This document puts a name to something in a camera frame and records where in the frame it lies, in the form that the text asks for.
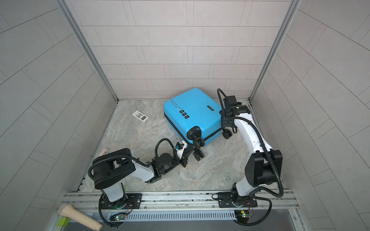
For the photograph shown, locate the right circuit board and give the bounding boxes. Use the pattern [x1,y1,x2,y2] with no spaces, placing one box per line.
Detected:
[234,210,253,224]

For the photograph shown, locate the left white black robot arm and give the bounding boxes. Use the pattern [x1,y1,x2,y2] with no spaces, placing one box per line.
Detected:
[88,138,195,203]

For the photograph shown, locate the left circuit board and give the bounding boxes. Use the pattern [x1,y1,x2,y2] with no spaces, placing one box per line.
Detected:
[110,213,127,221]

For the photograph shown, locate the small pink object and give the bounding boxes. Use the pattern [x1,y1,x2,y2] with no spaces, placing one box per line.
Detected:
[99,148,109,156]

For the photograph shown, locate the white remote control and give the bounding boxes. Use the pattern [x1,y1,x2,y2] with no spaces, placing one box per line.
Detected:
[132,110,148,123]

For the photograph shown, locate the green block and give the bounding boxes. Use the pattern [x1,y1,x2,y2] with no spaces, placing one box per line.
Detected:
[57,217,71,227]

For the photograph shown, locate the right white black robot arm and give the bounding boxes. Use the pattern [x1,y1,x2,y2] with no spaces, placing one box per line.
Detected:
[217,89,284,207]

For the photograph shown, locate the circuit board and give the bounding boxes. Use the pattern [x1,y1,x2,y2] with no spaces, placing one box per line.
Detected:
[110,213,127,221]
[234,210,253,224]

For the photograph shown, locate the blue suitcase with black lining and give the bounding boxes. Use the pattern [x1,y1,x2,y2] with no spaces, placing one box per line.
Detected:
[164,88,232,161]

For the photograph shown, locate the beige cylinder handle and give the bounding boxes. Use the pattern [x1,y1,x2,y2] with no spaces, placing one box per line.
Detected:
[58,204,103,231]

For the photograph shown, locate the aluminium mounting rail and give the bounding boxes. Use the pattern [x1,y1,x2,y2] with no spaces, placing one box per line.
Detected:
[61,190,299,212]

